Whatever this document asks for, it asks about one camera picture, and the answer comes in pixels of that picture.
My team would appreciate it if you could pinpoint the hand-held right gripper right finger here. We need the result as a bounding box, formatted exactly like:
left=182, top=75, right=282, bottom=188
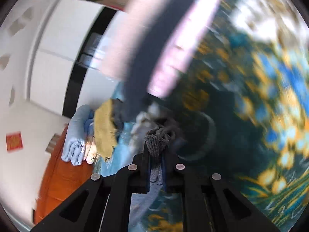
left=162, top=153, right=282, bottom=232

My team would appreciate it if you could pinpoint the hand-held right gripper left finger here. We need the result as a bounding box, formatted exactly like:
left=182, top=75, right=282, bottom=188
left=30, top=141, right=150, bottom=232

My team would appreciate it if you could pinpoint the grey knit sweater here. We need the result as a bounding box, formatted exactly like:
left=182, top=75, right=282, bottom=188
left=130, top=126, right=177, bottom=232

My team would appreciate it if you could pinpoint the yellow knit sweater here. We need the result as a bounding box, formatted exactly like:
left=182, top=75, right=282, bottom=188
left=94, top=99, right=119, bottom=162

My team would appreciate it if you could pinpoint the peach floral folded quilt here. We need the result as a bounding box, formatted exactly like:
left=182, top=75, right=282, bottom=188
left=83, top=140, right=98, bottom=165

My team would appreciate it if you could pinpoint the dark grey garment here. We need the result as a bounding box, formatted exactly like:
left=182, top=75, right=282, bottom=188
left=112, top=99, right=125, bottom=131

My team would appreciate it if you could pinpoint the blue patterned folded quilt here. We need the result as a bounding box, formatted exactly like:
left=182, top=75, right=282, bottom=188
left=83, top=118, right=95, bottom=138

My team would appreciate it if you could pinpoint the grey-blue folded quilt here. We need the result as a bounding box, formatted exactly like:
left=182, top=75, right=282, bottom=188
left=61, top=104, right=93, bottom=167

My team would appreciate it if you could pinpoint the orange wooden headboard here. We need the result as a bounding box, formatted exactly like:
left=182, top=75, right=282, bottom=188
left=34, top=126, right=116, bottom=225

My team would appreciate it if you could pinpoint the blue floral bed blanket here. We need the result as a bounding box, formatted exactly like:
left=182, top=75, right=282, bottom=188
left=94, top=0, right=309, bottom=232

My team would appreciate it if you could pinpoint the pink cloth with dark stripe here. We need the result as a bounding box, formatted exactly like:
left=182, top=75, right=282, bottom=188
left=100, top=0, right=221, bottom=124

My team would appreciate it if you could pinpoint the white wardrobe with black band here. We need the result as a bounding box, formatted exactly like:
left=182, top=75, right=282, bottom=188
left=29, top=0, right=136, bottom=116

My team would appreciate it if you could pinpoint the red wall paper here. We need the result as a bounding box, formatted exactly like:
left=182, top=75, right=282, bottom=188
left=6, top=132, right=24, bottom=151

